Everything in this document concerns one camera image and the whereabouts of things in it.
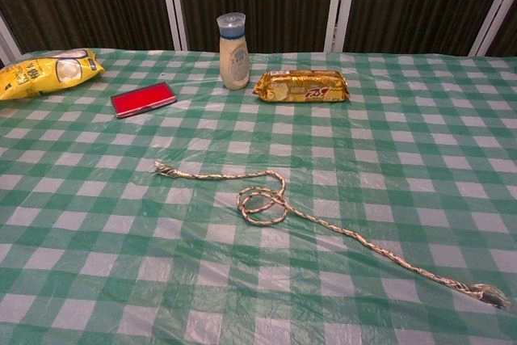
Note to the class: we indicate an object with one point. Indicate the gold biscuit package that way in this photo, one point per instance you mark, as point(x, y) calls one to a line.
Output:
point(301, 86)

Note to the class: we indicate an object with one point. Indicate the white bottle with clear cap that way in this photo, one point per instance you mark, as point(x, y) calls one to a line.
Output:
point(234, 62)

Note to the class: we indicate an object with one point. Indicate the red flat case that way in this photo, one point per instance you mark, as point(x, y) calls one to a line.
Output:
point(143, 99)

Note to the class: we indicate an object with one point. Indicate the green checked plastic tablecloth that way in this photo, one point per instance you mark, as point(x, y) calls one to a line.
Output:
point(121, 240)

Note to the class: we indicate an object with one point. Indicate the yellow snack bag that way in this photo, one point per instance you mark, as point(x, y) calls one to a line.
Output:
point(32, 78)

